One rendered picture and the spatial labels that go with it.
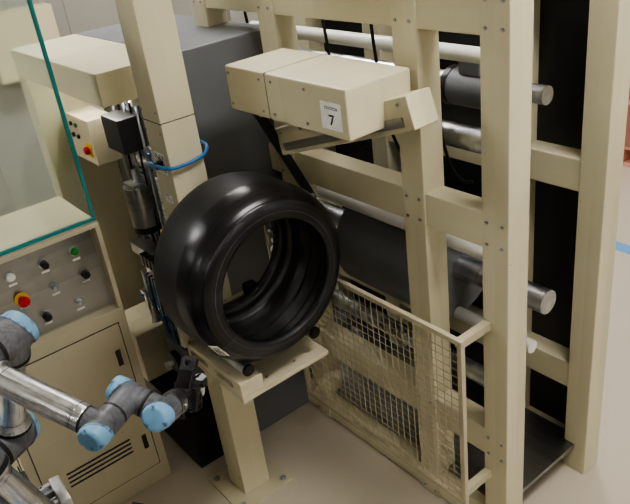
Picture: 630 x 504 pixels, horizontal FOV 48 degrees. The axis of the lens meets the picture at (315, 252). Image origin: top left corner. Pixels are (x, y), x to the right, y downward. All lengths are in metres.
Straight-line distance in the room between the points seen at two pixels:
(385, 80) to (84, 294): 1.46
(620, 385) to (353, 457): 1.32
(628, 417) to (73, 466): 2.40
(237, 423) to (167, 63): 1.45
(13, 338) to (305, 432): 1.74
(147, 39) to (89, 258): 0.93
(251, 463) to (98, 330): 0.85
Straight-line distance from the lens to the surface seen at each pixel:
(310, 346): 2.60
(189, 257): 2.11
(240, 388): 2.39
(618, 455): 3.37
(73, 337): 2.87
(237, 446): 3.05
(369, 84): 2.01
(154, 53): 2.32
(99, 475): 3.24
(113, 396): 1.95
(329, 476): 3.24
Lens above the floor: 2.30
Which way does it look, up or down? 28 degrees down
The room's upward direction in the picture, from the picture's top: 8 degrees counter-clockwise
